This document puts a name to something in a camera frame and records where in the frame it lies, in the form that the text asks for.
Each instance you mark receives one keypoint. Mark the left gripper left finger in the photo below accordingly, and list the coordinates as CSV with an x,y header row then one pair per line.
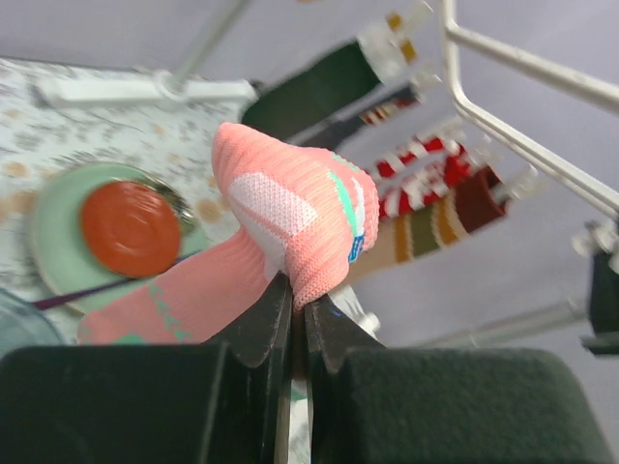
x,y
223,401

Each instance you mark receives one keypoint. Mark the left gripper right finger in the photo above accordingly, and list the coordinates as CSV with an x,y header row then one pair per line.
x,y
372,404

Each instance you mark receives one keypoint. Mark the pink sock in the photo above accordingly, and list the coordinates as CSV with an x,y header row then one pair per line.
x,y
306,213

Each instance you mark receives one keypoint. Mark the beige brown striped sock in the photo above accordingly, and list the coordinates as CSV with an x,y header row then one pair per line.
x,y
466,209

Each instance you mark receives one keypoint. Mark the white clip hanger rack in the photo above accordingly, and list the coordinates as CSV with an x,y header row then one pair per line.
x,y
582,35

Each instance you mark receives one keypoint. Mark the orange saucer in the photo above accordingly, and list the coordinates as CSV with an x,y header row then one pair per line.
x,y
130,229

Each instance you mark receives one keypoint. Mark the purple fork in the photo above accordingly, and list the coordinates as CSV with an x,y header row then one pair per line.
x,y
74,296

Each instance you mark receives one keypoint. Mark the teal plastic basin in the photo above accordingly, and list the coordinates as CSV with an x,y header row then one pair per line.
x,y
22,325

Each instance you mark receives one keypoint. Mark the light green plate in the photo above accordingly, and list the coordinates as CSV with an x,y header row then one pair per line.
x,y
63,261

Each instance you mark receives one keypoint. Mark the dark green sock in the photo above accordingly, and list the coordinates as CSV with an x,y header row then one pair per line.
x,y
336,80

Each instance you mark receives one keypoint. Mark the metal drying stand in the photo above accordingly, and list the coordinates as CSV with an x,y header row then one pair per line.
x,y
162,88

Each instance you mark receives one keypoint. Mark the floral tablecloth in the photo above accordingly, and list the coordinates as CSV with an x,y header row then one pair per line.
x,y
38,143

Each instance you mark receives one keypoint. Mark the yellow sock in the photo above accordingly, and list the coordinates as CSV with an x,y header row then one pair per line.
x,y
401,26

